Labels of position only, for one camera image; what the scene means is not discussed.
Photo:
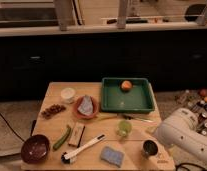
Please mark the dark metal cup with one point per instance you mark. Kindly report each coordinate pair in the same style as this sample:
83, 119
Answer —
150, 148

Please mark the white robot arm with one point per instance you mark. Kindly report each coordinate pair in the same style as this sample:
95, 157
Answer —
180, 129

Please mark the green plastic tray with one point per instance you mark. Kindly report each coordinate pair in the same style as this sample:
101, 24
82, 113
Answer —
138, 99

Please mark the orange fruit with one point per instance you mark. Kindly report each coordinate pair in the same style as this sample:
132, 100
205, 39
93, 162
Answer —
126, 85

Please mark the grey crumpled cloth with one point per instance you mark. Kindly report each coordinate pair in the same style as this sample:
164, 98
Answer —
86, 106

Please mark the orange plate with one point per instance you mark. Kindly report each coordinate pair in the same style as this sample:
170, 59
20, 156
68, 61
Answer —
79, 115

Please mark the white small cup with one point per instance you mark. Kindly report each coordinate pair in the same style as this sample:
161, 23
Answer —
68, 94

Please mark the green plastic cup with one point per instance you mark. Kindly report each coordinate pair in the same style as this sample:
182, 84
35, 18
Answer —
124, 128

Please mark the wooden block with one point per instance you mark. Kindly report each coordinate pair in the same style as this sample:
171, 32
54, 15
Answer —
76, 134

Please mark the wooden table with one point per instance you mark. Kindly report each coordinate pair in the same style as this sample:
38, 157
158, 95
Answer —
104, 123

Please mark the green cucumber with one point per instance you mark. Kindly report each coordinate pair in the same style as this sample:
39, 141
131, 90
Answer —
60, 141

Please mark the blue sponge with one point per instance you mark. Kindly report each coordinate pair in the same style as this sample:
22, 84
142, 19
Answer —
112, 156

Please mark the white dish brush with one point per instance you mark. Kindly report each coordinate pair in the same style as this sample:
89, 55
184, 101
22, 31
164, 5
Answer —
67, 157

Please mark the dark purple bowl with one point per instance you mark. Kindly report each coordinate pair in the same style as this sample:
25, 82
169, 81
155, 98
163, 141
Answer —
35, 149

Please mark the spice bottle rack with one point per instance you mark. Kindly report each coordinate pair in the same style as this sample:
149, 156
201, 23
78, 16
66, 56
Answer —
196, 103

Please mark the knife with wooden handle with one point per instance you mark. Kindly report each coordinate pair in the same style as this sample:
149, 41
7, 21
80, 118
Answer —
123, 116

